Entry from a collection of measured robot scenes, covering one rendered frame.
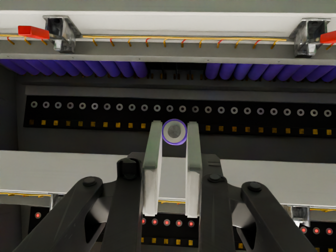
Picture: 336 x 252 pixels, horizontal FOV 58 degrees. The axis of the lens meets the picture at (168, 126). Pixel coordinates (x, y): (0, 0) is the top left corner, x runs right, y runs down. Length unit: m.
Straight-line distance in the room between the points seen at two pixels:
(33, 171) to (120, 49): 0.17
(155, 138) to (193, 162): 0.04
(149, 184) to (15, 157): 0.25
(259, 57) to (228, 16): 0.07
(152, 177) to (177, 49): 0.23
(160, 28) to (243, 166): 0.18
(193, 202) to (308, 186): 0.21
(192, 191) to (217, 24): 0.22
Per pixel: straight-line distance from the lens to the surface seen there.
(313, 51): 0.35
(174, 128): 0.21
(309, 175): 0.36
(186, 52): 0.36
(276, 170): 0.35
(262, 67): 0.41
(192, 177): 0.15
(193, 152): 0.17
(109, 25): 0.36
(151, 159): 0.16
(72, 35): 0.37
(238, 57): 0.37
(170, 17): 0.33
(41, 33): 0.31
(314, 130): 0.52
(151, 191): 0.16
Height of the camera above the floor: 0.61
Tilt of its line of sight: 8 degrees up
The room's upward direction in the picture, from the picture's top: 179 degrees counter-clockwise
